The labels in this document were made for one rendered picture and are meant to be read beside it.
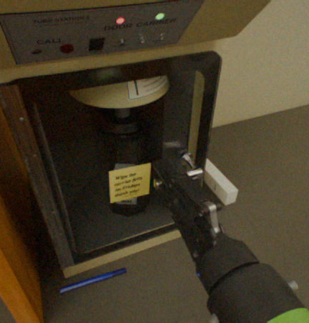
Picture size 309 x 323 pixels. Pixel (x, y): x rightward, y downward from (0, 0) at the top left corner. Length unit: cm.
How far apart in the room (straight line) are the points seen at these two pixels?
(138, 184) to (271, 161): 58
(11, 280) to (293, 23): 108
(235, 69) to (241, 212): 51
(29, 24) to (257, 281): 33
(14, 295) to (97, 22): 41
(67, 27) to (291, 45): 100
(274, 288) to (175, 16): 30
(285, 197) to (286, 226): 11
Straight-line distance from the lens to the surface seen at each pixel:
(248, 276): 36
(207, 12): 37
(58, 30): 32
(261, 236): 79
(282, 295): 36
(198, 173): 51
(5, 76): 41
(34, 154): 45
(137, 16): 33
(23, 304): 58
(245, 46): 110
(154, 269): 70
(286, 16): 117
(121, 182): 52
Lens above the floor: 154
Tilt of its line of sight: 40 degrees down
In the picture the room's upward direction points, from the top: straight up
